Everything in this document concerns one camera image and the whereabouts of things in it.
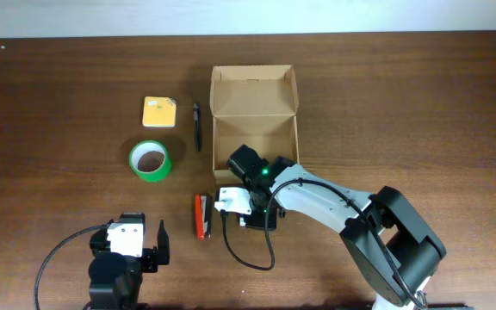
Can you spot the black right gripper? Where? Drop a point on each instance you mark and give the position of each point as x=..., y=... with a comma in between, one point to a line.
x=256, y=220

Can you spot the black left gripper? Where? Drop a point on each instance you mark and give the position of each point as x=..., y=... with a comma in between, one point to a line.
x=151, y=257

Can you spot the orange black stapler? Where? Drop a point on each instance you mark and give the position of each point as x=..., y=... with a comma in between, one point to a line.
x=203, y=215

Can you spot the green tape roll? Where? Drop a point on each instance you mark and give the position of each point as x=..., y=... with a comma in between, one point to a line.
x=158, y=173

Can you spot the brown cardboard box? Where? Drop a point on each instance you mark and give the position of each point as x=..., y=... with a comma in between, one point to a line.
x=256, y=106

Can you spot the yellow sticky note pad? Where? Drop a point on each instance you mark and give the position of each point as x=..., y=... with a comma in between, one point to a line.
x=159, y=112

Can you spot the blue white staples box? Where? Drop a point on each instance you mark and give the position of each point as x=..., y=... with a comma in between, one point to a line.
x=242, y=220

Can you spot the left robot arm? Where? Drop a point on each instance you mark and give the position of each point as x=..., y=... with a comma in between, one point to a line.
x=120, y=261

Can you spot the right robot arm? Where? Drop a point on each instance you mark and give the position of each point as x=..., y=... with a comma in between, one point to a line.
x=393, y=247

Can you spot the black pen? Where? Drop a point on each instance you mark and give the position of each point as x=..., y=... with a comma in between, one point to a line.
x=198, y=135

